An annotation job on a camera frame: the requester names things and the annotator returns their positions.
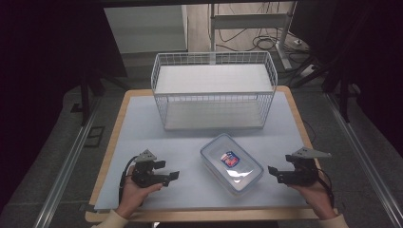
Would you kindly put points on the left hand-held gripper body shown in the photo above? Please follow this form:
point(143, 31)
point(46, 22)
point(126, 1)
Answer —
point(144, 175)

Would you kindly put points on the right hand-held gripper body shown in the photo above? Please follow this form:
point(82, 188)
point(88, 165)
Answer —
point(301, 172)

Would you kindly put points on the clear plastic lidded container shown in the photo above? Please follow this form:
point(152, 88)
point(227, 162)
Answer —
point(233, 164)

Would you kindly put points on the person's left hand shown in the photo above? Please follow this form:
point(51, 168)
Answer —
point(131, 196)

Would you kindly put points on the person's right hand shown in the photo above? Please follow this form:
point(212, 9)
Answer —
point(316, 198)

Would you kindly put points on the light blue table mat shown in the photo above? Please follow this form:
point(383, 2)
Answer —
point(190, 142)

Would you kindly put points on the wooden table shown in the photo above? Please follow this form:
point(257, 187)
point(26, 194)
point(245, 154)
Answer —
point(109, 148)

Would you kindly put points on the black floor plate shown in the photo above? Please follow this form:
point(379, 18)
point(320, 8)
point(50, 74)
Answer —
point(94, 136)

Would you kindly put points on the white power strip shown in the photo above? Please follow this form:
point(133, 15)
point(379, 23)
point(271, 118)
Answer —
point(307, 71)

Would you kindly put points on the black stand leg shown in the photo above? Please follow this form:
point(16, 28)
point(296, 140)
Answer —
point(85, 101)

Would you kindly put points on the dark curtain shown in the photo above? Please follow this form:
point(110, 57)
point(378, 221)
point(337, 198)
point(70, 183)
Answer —
point(374, 63)
point(47, 63)

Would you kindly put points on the grey cabinet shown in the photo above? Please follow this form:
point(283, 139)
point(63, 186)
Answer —
point(145, 28)

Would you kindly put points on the metal floor rail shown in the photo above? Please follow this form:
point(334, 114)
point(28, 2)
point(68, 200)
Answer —
point(364, 158)
point(68, 167)

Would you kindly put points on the white metal desk frame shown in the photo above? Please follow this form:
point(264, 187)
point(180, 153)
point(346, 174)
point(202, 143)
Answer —
point(250, 21)

